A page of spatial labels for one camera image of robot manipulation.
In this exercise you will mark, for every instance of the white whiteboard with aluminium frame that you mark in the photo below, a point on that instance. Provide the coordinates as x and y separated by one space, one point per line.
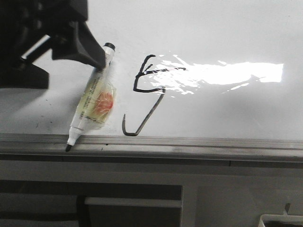
194 79

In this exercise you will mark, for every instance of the white bin with dark contents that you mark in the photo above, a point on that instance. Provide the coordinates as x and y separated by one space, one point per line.
270 220

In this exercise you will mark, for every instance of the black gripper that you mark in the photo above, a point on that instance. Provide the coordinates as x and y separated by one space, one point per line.
28 28

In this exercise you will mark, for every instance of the white marker with yellowed tape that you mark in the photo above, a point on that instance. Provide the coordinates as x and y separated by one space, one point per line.
96 101

